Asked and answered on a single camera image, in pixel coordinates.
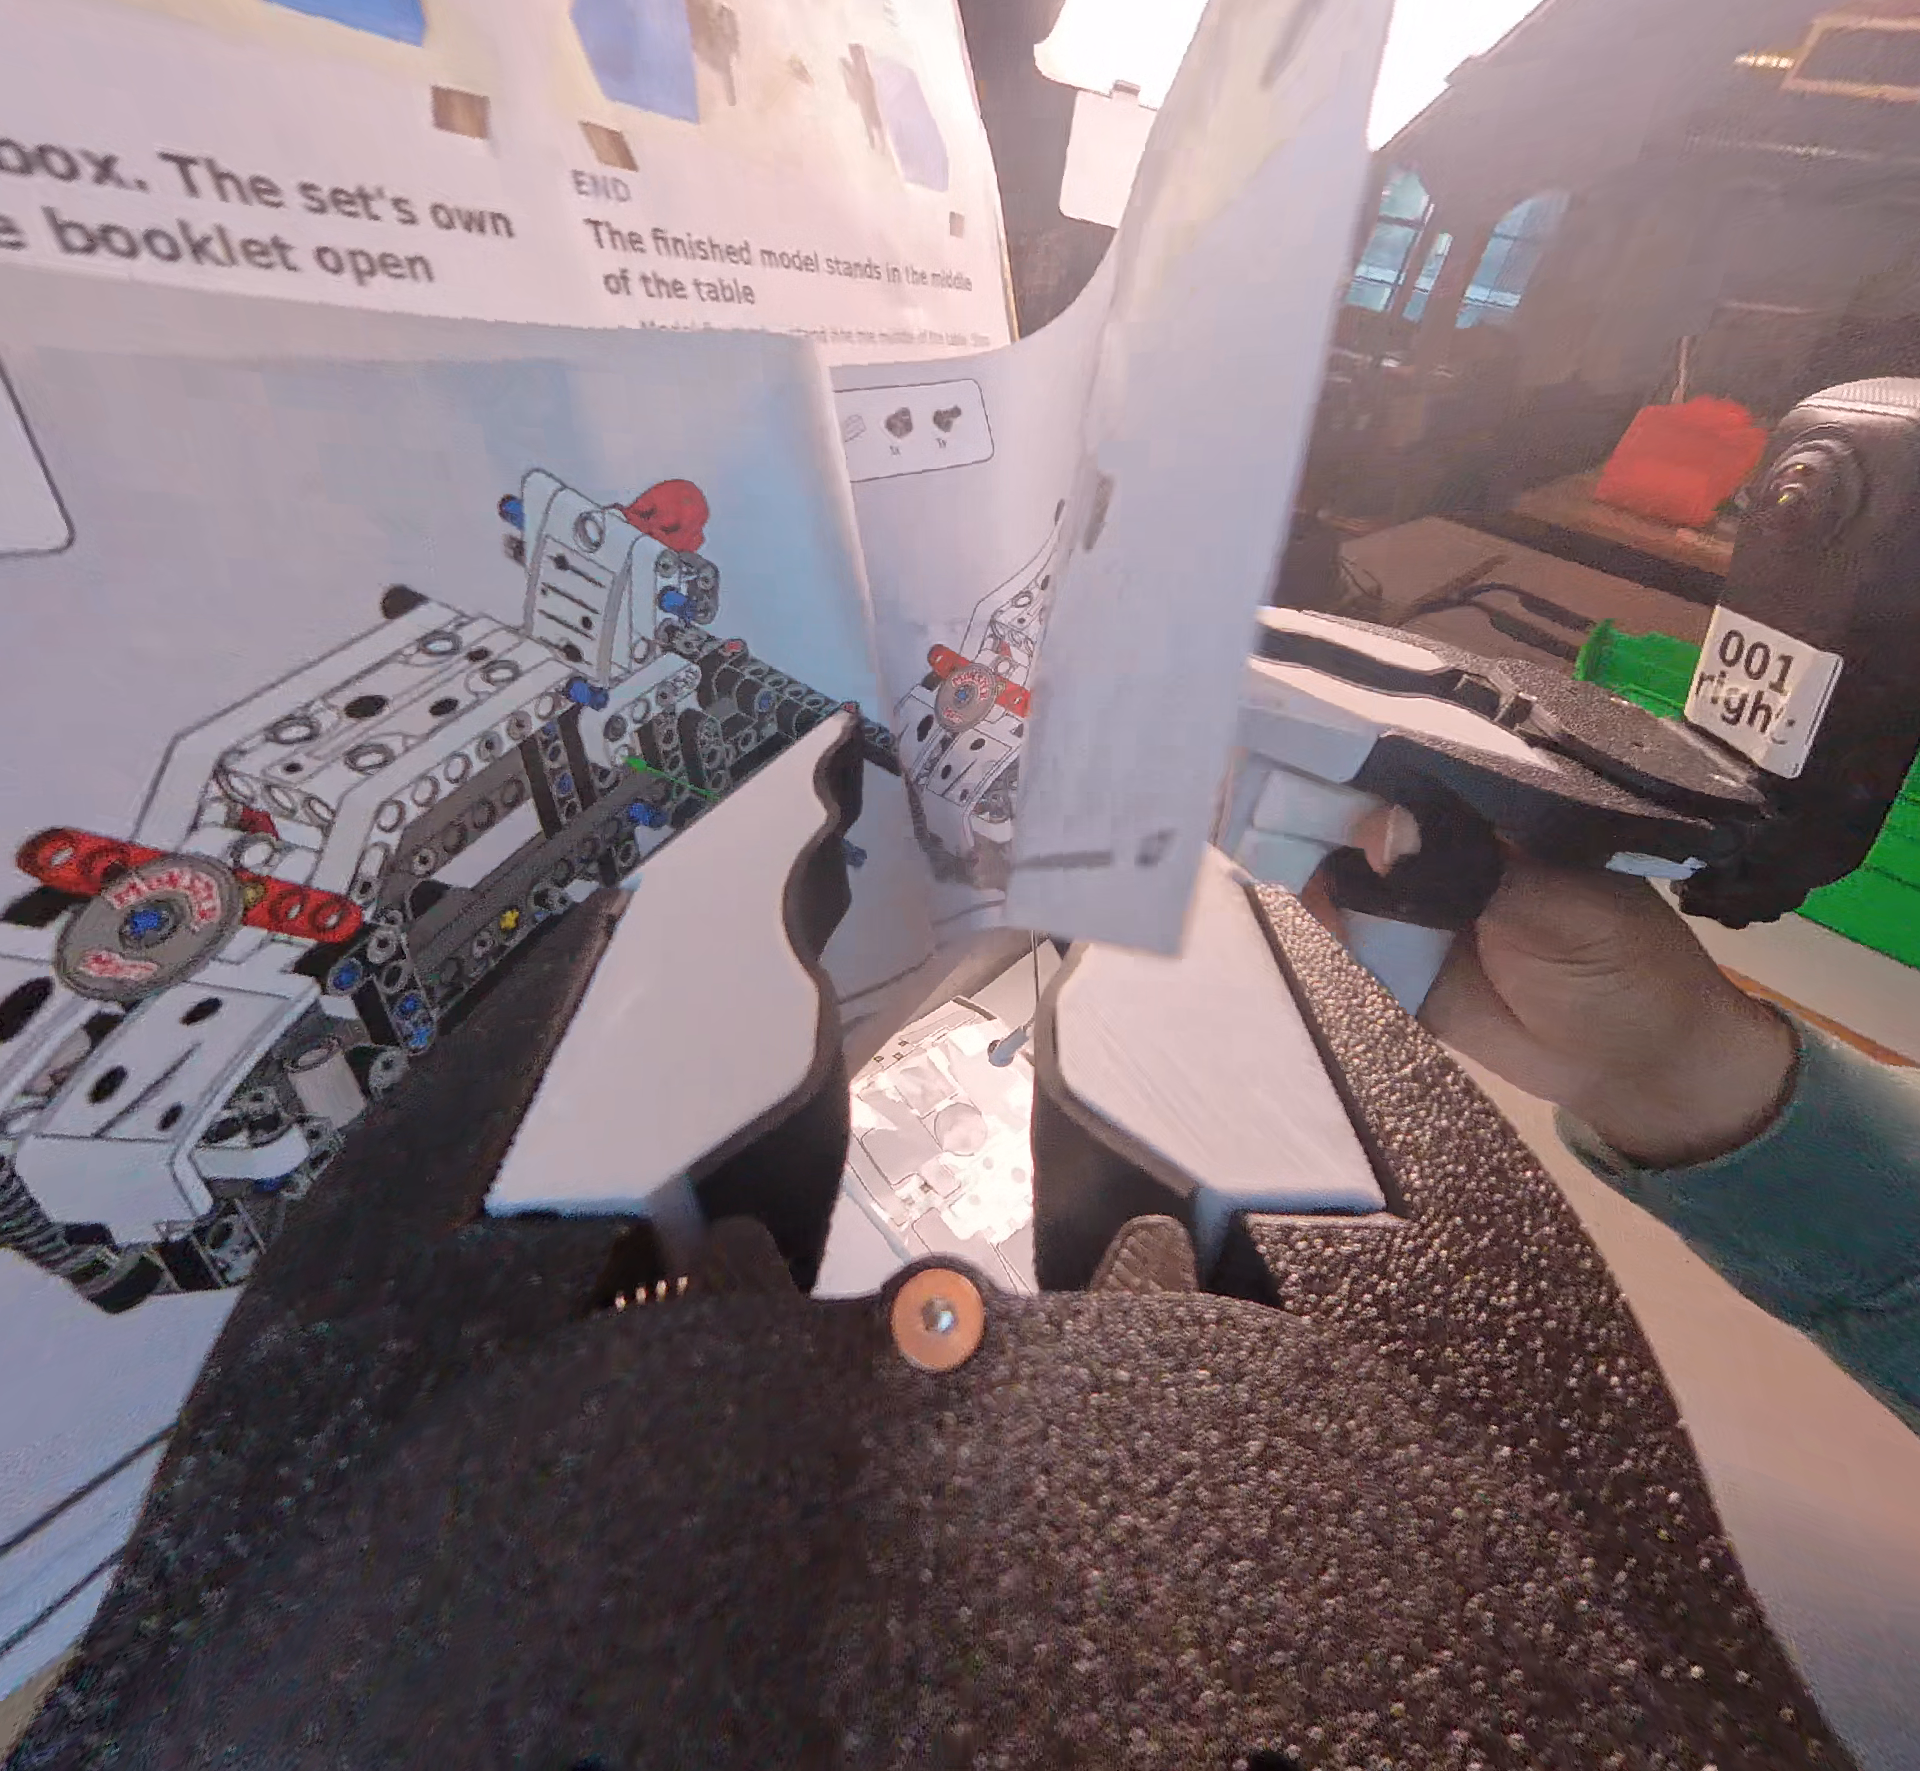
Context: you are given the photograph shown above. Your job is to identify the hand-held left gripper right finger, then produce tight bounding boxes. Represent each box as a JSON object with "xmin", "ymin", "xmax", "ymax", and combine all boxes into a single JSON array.
[{"xmin": 1032, "ymin": 848, "xmax": 1392, "ymax": 1218}]

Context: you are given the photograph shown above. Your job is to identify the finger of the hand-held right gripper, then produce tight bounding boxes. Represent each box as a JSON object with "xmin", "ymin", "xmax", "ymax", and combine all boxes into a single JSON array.
[
  {"xmin": 1249, "ymin": 609, "xmax": 1520, "ymax": 740},
  {"xmin": 1218, "ymin": 687, "xmax": 1421, "ymax": 892}
]

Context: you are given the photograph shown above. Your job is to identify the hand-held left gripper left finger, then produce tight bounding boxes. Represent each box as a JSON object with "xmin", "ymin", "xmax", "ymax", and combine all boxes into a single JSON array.
[{"xmin": 483, "ymin": 711, "xmax": 866, "ymax": 1259}]

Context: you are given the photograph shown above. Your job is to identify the building instruction booklet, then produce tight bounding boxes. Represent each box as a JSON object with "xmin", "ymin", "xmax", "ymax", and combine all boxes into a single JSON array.
[{"xmin": 0, "ymin": 0, "xmax": 1429, "ymax": 1705}]

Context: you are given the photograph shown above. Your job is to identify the person's right forearm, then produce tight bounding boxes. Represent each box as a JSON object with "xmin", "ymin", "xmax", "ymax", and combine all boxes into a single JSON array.
[{"xmin": 1560, "ymin": 1005, "xmax": 1920, "ymax": 1429}]

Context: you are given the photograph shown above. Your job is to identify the grey desk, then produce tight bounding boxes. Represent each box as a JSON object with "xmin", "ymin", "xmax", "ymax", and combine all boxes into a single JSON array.
[{"xmin": 1424, "ymin": 902, "xmax": 1920, "ymax": 1771}]

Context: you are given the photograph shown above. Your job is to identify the printed task sheet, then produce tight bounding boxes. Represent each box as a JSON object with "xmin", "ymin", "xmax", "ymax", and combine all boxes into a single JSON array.
[{"xmin": 0, "ymin": 0, "xmax": 1021, "ymax": 349}]

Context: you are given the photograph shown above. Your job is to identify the person's right hand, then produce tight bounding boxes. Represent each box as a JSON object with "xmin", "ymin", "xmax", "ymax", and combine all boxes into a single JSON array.
[{"xmin": 1351, "ymin": 800, "xmax": 1801, "ymax": 1174}]

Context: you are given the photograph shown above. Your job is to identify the green plastic object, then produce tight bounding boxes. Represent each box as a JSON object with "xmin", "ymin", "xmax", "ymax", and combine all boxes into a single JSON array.
[{"xmin": 1571, "ymin": 613, "xmax": 1920, "ymax": 974}]

